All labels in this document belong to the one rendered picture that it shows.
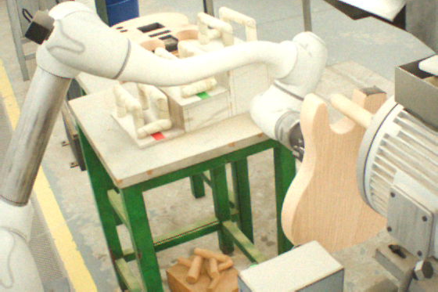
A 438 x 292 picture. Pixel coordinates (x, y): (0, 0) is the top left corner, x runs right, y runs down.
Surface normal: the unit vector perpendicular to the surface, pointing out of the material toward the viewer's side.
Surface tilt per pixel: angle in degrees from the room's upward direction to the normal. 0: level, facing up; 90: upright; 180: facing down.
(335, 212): 92
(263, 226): 0
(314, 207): 92
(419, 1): 90
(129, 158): 0
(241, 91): 90
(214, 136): 0
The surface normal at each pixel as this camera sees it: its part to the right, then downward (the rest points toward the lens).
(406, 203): -0.89, 0.29
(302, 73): 0.29, 0.38
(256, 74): 0.48, 0.38
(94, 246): -0.10, -0.87
